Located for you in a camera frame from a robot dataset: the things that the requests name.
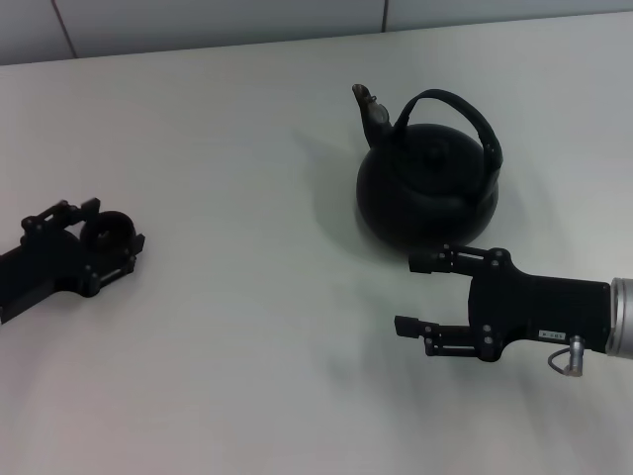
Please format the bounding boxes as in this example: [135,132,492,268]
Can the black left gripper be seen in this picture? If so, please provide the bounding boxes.
[0,198,146,326]

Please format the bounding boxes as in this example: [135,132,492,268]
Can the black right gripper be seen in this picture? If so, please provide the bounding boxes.
[394,243,610,364]

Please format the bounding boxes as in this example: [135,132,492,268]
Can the small dark teacup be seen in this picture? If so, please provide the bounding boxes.
[78,211,137,258]

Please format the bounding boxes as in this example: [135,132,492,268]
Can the black round teapot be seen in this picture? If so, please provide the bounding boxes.
[351,83,504,250]

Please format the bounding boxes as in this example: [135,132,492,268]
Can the right gripper connector cable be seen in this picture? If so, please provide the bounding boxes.
[547,334,588,376]

